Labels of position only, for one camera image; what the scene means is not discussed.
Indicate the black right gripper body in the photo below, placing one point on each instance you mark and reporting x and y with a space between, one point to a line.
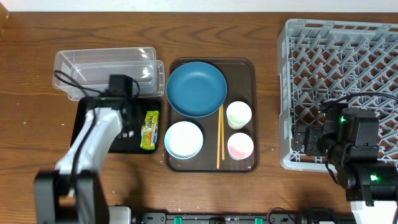
314 132

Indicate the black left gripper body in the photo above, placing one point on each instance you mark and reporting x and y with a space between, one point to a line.
134 120

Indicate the yellow green snack wrapper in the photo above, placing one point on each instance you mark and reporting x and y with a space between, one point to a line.
149 130

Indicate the white cup pink inside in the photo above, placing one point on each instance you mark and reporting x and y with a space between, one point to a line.
240 146

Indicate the light blue rice bowl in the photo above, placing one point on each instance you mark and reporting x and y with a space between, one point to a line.
183 140

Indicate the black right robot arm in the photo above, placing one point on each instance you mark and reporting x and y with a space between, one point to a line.
348 141

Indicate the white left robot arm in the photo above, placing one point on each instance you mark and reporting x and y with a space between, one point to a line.
72 192

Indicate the grey dishwasher rack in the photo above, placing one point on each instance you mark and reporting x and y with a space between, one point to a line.
321 60

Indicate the black plastic tray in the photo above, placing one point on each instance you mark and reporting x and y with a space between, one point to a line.
123 145

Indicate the clear plastic bin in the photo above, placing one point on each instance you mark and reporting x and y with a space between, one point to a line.
91 68

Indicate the white cup green inside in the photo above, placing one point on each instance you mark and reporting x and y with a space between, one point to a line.
238 114

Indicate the blue plate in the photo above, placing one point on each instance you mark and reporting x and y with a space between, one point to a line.
196 89

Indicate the left wooden chopstick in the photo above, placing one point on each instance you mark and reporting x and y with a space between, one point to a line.
218 139

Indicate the wooden chopstick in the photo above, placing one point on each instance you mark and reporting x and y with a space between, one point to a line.
222 133
218 139

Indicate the right wooden chopstick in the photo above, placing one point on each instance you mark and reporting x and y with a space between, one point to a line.
222 133

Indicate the dark brown serving tray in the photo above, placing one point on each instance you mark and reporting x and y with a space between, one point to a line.
240 77

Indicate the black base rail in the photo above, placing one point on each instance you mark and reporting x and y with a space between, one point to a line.
277 215

